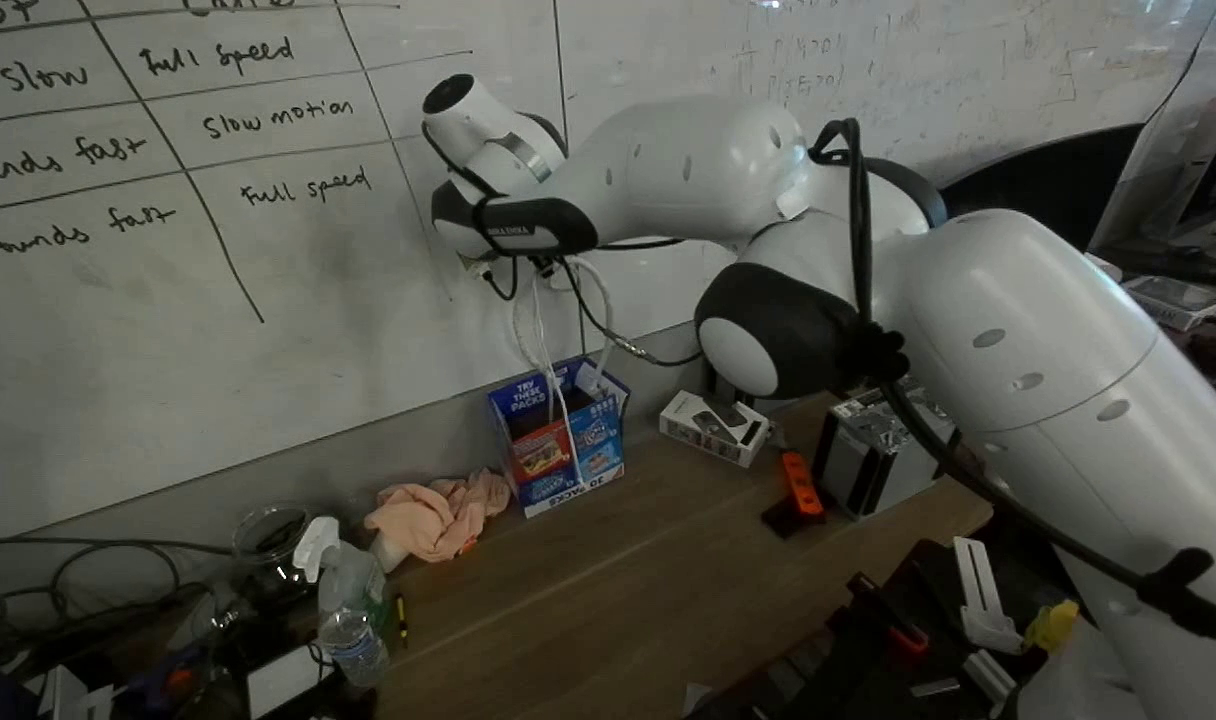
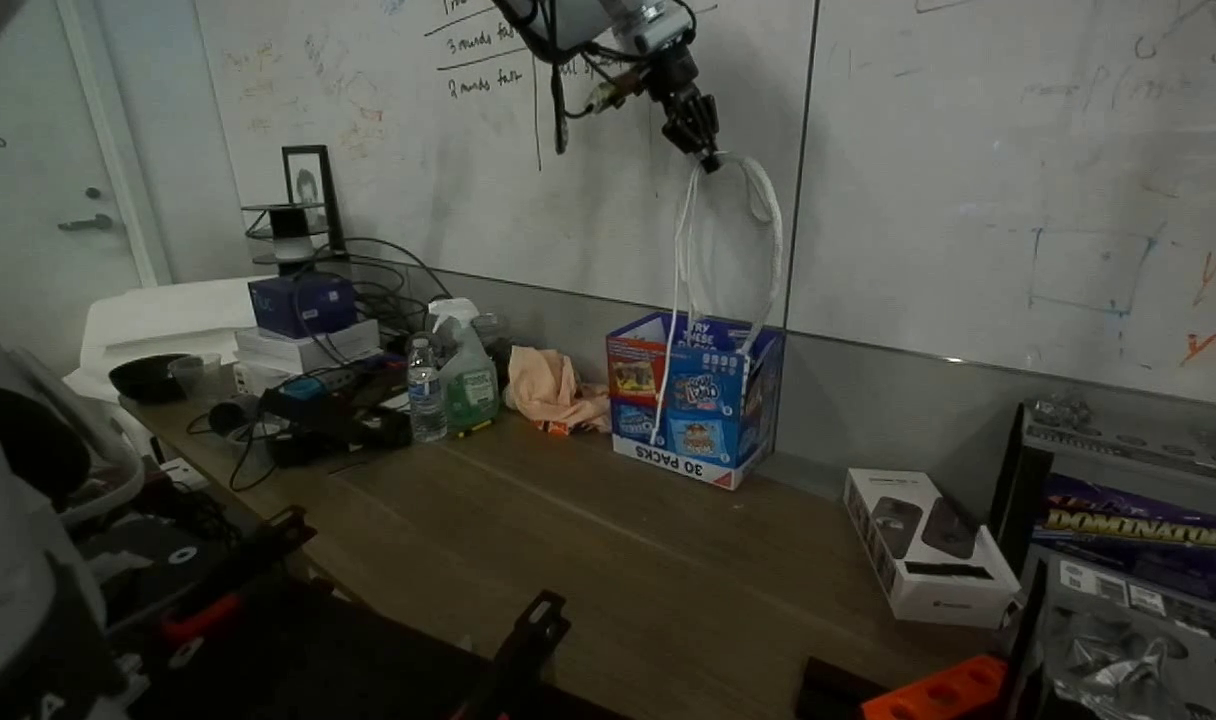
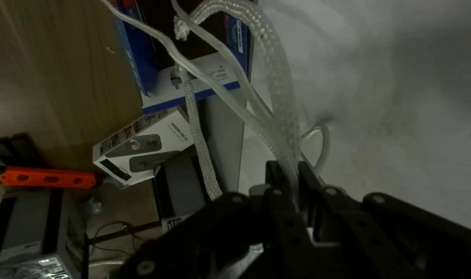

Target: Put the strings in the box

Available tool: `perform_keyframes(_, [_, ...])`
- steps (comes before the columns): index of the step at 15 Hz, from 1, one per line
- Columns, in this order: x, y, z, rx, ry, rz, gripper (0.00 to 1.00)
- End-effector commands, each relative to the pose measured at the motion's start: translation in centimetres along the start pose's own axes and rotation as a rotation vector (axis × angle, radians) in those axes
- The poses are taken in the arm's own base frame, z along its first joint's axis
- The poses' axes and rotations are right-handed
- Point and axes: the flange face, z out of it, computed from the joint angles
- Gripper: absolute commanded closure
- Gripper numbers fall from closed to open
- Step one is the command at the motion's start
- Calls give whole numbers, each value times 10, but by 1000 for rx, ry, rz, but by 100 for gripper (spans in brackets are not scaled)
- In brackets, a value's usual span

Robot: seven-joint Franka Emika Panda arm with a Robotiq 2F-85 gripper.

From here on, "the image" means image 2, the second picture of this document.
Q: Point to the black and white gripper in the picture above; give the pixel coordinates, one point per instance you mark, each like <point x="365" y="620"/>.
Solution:
<point x="682" y="93"/>

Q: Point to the blue cardboard box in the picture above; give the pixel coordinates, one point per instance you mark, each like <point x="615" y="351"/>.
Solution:
<point x="711" y="403"/>

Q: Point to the white flat box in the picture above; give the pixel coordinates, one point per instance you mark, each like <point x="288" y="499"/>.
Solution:
<point x="312" y="351"/>

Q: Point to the white box with device print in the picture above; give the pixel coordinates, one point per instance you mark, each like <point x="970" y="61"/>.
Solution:
<point x="931" y="560"/>

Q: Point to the blue box with yellow lettering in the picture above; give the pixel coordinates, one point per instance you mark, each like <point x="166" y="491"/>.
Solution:
<point x="1134" y="533"/>

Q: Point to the orange block with holes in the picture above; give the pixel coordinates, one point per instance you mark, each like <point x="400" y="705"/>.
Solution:
<point x="942" y="691"/>

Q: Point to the pink cloth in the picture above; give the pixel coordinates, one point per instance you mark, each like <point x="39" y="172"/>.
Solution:
<point x="540" y="384"/>

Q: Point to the smudged whiteboard panel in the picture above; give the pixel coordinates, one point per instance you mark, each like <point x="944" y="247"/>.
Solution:
<point x="1008" y="202"/>

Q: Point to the green spray bottle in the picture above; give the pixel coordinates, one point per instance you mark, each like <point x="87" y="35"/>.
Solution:
<point x="471" y="382"/>

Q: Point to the whiteboard panel with handwriting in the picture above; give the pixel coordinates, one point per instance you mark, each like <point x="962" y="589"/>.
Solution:
<point x="371" y="133"/>

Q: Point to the clear water bottle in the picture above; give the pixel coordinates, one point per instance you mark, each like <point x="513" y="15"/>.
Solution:
<point x="425" y="403"/>

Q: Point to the small blue container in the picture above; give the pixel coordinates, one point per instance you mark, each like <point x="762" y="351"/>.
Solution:
<point x="300" y="304"/>

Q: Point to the grey organiser case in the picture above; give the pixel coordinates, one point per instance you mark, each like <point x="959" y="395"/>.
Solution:
<point x="1170" y="600"/>
<point x="1131" y="435"/>

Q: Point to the black flat piece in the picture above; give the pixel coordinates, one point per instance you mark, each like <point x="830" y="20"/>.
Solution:
<point x="832" y="695"/>

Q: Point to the black tool case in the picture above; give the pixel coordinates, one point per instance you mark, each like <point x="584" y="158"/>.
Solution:
<point x="195" y="560"/>

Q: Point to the clear plastic bag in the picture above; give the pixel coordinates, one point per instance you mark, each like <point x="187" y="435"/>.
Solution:
<point x="1115" y="664"/>

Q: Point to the white door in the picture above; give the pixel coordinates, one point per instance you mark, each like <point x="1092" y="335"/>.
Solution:
<point x="32" y="163"/>

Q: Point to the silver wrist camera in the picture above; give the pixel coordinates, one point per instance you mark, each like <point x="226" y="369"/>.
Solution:
<point x="654" y="24"/>

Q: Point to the black picture frame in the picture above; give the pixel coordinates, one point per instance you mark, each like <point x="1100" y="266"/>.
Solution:
<point x="311" y="181"/>

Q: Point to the black bracket stand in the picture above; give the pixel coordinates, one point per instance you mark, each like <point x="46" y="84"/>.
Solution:
<point x="529" y="647"/>

